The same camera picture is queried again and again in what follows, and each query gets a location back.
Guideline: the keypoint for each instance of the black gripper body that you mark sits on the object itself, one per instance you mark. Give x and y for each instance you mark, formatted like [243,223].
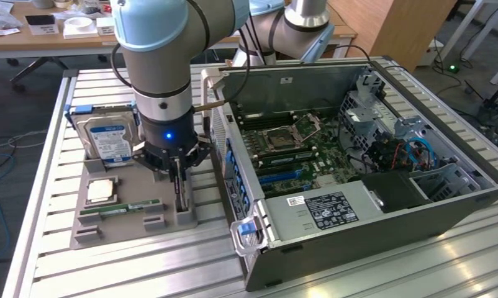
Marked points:
[169,130]

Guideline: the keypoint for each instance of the black graphics card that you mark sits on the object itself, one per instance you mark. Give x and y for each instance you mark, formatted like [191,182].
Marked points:
[181,195]

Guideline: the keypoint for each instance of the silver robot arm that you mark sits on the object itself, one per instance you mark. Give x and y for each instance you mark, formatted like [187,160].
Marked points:
[157,46]

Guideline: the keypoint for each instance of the grey parts rack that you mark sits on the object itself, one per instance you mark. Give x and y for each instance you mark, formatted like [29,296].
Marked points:
[148,192]

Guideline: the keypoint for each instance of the hard disk with blue carrier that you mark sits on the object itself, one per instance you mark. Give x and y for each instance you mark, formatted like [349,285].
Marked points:
[106,139]

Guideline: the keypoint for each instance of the silver CPU chip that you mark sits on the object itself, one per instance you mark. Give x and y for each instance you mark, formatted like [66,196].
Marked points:
[100,190]

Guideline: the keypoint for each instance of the CPU socket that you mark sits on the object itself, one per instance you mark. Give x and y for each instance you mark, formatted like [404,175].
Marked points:
[279,139]

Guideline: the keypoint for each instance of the blue case latch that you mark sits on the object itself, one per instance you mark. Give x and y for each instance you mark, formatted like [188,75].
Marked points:
[245,229]

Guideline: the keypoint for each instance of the silver chipset heatsink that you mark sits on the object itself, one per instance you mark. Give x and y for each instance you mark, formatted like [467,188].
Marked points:
[328,181]

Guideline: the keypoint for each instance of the grey power supply unit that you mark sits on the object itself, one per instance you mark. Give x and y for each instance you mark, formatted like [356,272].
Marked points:
[297,223]

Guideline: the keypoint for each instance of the green motherboard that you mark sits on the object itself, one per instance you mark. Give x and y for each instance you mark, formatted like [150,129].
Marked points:
[335,155]

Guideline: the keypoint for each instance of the plain white box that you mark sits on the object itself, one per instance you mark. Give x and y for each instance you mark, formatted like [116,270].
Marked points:
[105,26]

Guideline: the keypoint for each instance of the black chair base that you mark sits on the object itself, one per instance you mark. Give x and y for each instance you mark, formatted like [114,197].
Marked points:
[29,71]

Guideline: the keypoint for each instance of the white tape roll on base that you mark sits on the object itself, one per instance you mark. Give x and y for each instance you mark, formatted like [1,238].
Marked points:
[80,28]

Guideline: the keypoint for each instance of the silver perforated drive cage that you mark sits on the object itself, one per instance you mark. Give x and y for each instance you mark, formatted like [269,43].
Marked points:
[368,118]

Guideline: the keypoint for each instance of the white box with black top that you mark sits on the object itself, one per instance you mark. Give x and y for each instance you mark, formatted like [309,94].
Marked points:
[41,25]

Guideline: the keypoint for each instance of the beige tape roll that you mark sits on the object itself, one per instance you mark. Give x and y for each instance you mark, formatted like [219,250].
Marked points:
[61,3]

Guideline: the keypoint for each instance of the black plastic air shroud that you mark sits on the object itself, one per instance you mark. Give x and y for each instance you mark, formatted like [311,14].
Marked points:
[392,189]

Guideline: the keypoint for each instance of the dark grey PC case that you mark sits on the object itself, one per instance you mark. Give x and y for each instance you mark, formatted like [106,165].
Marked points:
[356,248]

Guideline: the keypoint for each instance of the white card with red print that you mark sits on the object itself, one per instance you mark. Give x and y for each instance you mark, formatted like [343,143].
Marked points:
[4,32]

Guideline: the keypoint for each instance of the grey cup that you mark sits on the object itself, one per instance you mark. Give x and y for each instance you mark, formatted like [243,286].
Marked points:
[42,3]

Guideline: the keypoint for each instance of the clear plastic bag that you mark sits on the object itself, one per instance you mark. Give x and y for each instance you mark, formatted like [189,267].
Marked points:
[0,15]

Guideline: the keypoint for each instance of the silver disk bay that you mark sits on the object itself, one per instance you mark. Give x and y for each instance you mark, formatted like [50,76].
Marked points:
[451,183]

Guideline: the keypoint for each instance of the wooden cabinet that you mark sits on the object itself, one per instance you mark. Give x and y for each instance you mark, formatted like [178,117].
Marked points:
[397,31]

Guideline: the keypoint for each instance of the white box with red button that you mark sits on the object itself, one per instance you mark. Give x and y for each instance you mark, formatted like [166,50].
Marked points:
[435,52]

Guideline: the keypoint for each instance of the device with green light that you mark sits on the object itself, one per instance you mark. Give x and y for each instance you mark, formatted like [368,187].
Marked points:
[454,68]

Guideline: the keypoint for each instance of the white table frame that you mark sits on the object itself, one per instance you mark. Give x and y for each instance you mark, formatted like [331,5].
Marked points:
[462,28]

